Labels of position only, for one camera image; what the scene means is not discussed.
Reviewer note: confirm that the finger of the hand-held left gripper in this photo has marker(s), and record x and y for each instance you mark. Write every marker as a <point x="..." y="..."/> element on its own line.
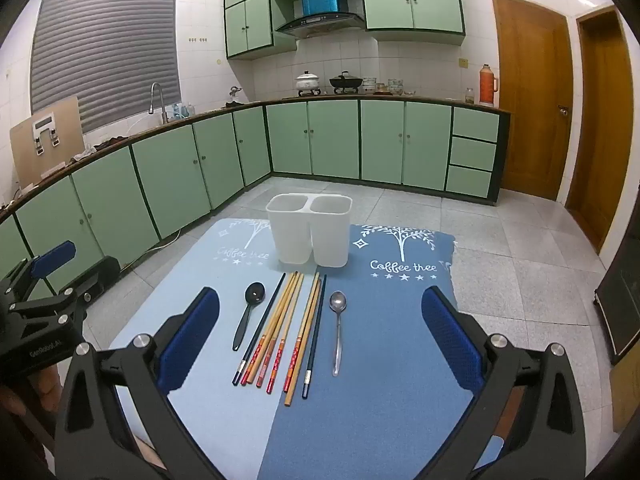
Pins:
<point x="75" y="296"/>
<point x="52" y="257"/>

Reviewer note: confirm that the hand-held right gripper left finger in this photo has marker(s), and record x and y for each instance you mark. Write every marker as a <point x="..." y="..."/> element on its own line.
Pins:
<point x="192" y="340"/>

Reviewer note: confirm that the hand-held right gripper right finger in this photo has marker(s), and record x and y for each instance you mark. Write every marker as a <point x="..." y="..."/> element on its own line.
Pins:
<point x="450" y="340"/>

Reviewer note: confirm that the black chopstick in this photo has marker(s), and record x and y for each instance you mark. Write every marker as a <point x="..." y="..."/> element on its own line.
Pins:
<point x="315" y="335"/>
<point x="259" y="330"/>

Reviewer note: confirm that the black spoon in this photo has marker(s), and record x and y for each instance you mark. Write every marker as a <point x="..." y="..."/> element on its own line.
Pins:
<point x="255" y="292"/>

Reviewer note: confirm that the plain wooden chopstick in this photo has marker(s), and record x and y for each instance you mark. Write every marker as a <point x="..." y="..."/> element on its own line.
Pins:
<point x="290" y="396"/>

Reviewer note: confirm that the metal spoon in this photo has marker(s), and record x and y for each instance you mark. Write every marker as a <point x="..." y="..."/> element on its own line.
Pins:
<point x="338" y="302"/>

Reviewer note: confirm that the white double utensil holder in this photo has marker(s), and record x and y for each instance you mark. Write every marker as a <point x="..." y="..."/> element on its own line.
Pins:
<point x="305" y="230"/>

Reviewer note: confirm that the person's left forearm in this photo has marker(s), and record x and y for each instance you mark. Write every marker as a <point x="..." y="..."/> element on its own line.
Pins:
<point x="32" y="400"/>

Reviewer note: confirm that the light blue printed mat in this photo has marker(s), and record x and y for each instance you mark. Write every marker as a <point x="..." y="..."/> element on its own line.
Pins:
<point x="210" y="410"/>

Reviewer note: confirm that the dark blue printed mat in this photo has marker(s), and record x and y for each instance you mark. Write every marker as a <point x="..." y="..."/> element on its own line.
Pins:
<point x="380" y="385"/>

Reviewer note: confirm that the wooden board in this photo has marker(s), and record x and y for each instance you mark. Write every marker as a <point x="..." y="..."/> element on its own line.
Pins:
<point x="25" y="155"/>

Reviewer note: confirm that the white device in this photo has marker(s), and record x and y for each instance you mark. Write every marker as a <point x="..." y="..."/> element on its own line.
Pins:
<point x="45" y="127"/>

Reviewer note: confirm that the green base cabinets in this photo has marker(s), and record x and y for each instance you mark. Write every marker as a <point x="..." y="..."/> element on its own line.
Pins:
<point x="165" y="175"/>

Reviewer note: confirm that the dark glass cabinet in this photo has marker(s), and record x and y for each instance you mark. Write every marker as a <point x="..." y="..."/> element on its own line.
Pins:
<point x="622" y="305"/>

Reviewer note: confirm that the metal faucet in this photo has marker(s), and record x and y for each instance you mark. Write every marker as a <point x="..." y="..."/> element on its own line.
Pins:
<point x="157" y="100"/>

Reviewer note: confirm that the grey window blind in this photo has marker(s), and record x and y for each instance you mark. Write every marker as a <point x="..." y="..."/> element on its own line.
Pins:
<point x="100" y="50"/>

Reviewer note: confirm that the glass jar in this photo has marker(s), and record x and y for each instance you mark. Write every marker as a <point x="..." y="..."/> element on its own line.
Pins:
<point x="469" y="96"/>

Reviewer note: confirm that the metal kettle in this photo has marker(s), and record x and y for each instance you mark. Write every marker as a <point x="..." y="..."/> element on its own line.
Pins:
<point x="236" y="95"/>

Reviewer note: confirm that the orange thermos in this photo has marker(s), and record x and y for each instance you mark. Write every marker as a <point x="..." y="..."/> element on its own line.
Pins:
<point x="487" y="85"/>

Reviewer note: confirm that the black wok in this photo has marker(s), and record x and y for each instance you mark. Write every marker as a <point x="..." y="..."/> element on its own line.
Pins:
<point x="345" y="81"/>

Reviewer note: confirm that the white cooking pot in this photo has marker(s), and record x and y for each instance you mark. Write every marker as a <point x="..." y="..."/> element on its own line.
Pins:
<point x="307" y="81"/>

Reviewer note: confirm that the black range hood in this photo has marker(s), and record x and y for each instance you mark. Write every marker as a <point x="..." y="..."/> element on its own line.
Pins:
<point x="320" y="22"/>

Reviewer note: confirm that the green wall cabinet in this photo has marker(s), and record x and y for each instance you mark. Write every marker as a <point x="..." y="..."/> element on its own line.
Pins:
<point x="247" y="20"/>
<point x="410" y="5"/>

